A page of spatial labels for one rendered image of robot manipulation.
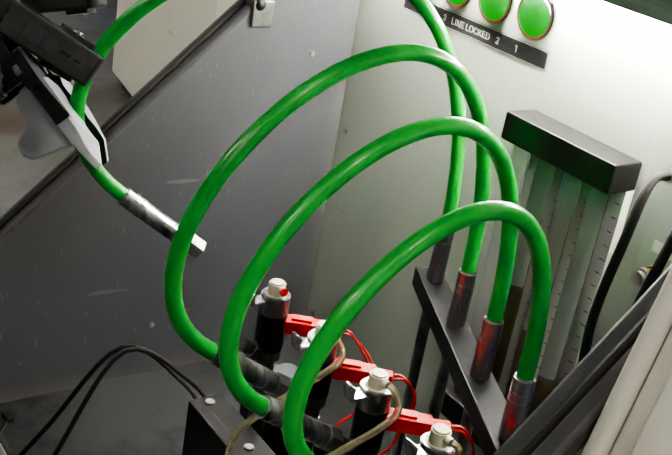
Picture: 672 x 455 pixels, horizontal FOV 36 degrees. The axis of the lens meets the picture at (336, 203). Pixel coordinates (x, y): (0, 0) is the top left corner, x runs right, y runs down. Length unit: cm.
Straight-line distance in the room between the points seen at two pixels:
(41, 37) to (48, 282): 53
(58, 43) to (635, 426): 47
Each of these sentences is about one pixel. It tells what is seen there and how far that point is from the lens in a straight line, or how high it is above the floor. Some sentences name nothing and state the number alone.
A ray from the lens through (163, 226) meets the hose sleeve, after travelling 99.
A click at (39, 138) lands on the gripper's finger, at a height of 123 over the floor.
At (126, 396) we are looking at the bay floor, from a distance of 130.
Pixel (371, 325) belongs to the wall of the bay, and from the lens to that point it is 132.
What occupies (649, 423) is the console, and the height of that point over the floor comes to 123.
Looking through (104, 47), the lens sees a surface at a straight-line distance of 92.
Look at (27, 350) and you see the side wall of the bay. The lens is 126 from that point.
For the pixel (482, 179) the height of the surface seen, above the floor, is 126.
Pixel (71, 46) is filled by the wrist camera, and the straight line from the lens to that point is 75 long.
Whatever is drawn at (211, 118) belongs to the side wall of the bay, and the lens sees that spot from 122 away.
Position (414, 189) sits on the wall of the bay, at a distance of 122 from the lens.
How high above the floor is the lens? 157
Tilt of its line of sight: 23 degrees down
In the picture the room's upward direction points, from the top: 10 degrees clockwise
